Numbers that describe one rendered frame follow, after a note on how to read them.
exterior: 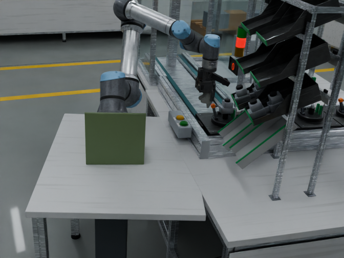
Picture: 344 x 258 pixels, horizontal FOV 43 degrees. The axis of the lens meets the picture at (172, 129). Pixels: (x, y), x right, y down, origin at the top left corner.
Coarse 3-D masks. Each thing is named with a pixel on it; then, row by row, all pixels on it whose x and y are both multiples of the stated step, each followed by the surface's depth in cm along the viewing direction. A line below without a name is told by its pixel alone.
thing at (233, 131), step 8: (232, 120) 199; (240, 120) 200; (248, 120) 198; (224, 128) 201; (232, 128) 201; (240, 128) 198; (248, 128) 188; (224, 136) 203; (232, 136) 198; (240, 136) 189; (224, 144) 190; (232, 144) 191
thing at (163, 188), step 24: (72, 120) 239; (72, 144) 215; (168, 144) 221; (48, 168) 194; (72, 168) 195; (96, 168) 196; (120, 168) 198; (144, 168) 199; (168, 168) 200; (48, 192) 178; (72, 192) 179; (96, 192) 180; (120, 192) 181; (144, 192) 182; (168, 192) 183; (192, 192) 184; (48, 216) 167; (72, 216) 168; (96, 216) 169; (120, 216) 169; (144, 216) 170; (168, 216) 170; (192, 216) 171
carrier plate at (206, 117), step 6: (198, 114) 230; (204, 114) 230; (210, 114) 231; (198, 120) 227; (204, 120) 224; (210, 120) 224; (204, 126) 218; (210, 126) 218; (216, 126) 218; (210, 132) 212; (216, 132) 212
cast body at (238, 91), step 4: (240, 84) 187; (236, 88) 186; (240, 88) 185; (244, 88) 185; (236, 92) 185; (240, 92) 185; (244, 92) 185; (248, 92) 187; (236, 96) 188; (240, 96) 186; (244, 96) 186; (248, 96) 186; (252, 96) 188; (236, 100) 187; (240, 100) 187; (244, 100) 187; (248, 100) 187
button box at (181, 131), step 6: (168, 114) 234; (174, 114) 230; (180, 114) 231; (168, 120) 235; (174, 120) 224; (180, 120) 224; (186, 120) 224; (174, 126) 225; (180, 126) 218; (186, 126) 218; (180, 132) 218; (186, 132) 218
